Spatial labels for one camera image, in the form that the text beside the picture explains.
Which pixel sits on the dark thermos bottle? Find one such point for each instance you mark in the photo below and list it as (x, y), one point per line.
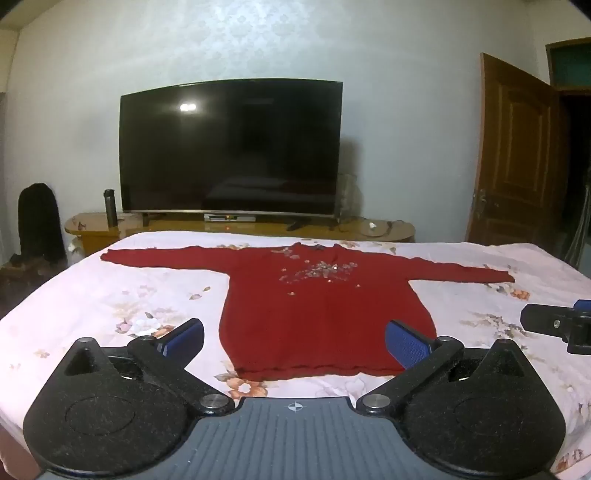
(110, 207)

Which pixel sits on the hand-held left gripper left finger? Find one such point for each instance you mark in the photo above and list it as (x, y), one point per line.
(184, 339)

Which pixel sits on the pink floral bedsheet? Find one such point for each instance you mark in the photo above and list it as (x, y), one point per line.
(115, 286)

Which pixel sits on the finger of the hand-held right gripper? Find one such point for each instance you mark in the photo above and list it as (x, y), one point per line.
(540, 319)

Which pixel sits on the red knit sweater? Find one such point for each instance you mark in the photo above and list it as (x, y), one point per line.
(323, 314)

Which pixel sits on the brown wooden door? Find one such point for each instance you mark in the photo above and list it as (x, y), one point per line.
(517, 161)

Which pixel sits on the glass dish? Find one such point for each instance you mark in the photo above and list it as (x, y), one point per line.
(376, 228)

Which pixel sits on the wooden television stand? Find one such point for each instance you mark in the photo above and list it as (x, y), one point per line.
(92, 230)

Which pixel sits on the silver set-top box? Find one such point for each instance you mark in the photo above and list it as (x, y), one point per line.
(229, 218)

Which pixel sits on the black flat screen television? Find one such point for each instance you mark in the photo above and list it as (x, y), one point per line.
(231, 152)

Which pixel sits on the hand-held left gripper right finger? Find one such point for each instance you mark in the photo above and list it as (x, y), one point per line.
(406, 344)

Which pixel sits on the green transom window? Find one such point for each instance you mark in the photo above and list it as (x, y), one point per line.
(572, 67)

